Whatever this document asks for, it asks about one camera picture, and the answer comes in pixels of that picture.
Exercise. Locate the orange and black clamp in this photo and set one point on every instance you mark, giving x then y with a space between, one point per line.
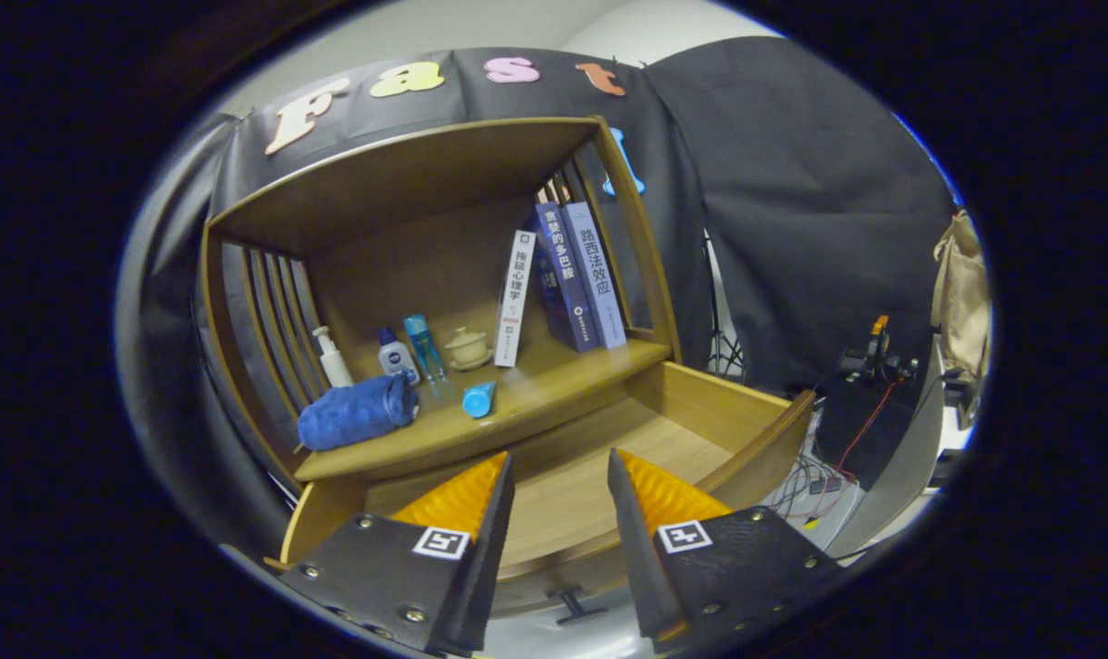
878 343

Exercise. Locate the dark blue book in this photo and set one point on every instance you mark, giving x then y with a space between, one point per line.
567 275

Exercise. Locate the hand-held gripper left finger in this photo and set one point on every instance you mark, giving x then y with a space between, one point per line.
489 567

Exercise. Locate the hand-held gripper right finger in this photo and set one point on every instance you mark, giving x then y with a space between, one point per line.
640 567

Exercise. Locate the white bottle blue cap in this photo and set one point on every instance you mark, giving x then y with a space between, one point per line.
396 359

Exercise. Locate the beige bag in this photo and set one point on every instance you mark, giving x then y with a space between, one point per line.
961 293

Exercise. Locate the rolled blue towel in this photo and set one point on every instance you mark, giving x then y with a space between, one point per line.
352 414

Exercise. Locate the black covered stand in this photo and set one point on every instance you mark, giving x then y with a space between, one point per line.
846 412

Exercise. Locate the wooden drawer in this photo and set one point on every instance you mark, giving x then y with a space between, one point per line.
572 476

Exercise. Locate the white book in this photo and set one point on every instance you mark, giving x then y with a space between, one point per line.
514 302

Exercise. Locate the wooden cabinet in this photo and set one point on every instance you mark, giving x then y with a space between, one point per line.
407 174

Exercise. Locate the white pump bottle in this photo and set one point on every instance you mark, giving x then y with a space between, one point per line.
336 366

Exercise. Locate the black drawer knob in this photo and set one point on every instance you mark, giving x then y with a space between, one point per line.
574 604

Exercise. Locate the black tripod stand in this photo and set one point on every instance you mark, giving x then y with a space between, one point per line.
723 352

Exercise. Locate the wooden countertop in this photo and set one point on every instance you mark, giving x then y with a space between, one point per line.
554 384

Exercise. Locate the beige lidded ceramic cup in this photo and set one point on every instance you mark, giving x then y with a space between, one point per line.
468 350

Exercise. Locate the black backdrop cloth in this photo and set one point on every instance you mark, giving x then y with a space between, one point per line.
791 183

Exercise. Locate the blue and white tube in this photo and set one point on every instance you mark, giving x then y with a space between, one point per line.
478 400

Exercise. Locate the navy book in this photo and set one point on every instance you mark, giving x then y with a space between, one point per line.
549 302

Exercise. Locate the light purple book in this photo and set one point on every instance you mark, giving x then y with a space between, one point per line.
599 275

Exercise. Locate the clear blue bottle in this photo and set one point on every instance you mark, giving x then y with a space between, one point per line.
423 348

